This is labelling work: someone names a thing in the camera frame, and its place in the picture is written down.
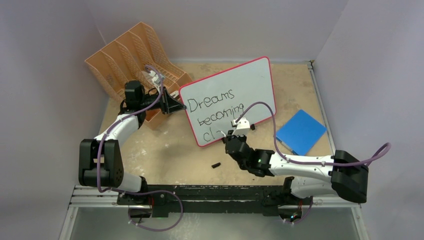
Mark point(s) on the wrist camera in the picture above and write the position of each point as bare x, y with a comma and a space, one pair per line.
241, 126
157, 82

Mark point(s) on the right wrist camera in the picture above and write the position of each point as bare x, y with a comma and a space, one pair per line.
241, 126

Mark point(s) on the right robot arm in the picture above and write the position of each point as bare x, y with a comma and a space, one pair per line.
339, 175

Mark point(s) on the blue notebook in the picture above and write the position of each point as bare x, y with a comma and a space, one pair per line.
300, 133

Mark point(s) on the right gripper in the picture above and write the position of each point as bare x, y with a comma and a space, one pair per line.
243, 138

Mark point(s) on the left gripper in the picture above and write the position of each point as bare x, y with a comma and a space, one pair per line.
168, 105

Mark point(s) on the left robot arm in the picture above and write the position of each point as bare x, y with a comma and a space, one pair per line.
100, 161

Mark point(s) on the pink-framed whiteboard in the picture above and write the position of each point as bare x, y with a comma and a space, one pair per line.
214, 101

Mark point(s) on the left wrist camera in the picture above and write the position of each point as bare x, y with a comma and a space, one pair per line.
157, 82

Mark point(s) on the black marker cap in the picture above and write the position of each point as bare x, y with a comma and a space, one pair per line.
216, 165

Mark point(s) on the peach plastic file organizer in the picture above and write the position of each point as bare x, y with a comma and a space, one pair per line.
124, 59

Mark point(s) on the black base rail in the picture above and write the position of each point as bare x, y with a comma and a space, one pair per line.
267, 200

